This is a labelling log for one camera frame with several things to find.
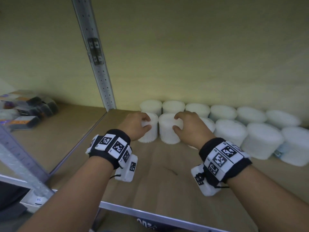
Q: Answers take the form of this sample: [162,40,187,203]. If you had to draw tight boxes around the person's right hand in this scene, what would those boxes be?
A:
[173,111,217,150]

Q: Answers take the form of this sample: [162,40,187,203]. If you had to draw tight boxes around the person's left hand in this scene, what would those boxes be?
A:
[116,111,153,142]

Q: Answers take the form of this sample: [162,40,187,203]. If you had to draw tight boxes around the white tub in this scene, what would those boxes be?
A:
[158,113,184,145]
[137,112,159,144]

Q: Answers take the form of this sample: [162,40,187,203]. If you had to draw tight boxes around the grey metal shelf wooden boards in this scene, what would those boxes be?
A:
[0,0,309,232]

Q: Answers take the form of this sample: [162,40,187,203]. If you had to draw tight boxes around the row of white jars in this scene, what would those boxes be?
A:
[139,99,309,167]

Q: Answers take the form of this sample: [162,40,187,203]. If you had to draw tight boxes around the person's left forearm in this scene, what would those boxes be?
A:
[17,157,115,232]

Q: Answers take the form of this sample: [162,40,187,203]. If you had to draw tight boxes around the person's right forearm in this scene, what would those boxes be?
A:
[227,165,309,232]

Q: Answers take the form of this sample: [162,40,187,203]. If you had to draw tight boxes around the pale beige open box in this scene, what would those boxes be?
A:
[20,188,58,214]

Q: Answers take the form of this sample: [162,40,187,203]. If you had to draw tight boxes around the black wristband with marker tags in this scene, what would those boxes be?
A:
[199,137,253,188]
[85,129,133,170]

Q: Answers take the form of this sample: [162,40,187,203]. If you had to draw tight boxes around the dark grey fabric bag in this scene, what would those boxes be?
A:
[104,210,167,232]

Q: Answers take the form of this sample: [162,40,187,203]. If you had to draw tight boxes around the pile of dark packets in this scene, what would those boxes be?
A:
[0,90,60,131]

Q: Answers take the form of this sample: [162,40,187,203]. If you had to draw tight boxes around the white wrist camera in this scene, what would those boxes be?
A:
[191,164,222,197]
[114,154,138,183]

